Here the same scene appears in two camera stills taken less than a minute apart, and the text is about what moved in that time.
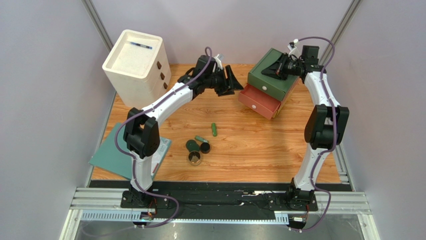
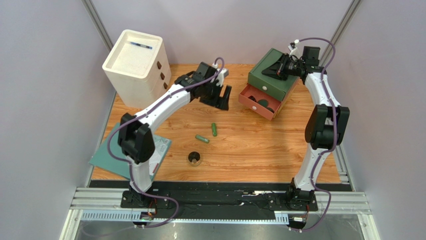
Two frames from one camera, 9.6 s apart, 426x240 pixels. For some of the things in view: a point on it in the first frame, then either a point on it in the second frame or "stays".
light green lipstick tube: x=201 y=139 stays
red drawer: x=263 y=104 stays
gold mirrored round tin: x=194 y=158 stays
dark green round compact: x=192 y=145 → x=263 y=102
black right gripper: x=284 y=66 stays
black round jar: x=205 y=147 → x=252 y=97
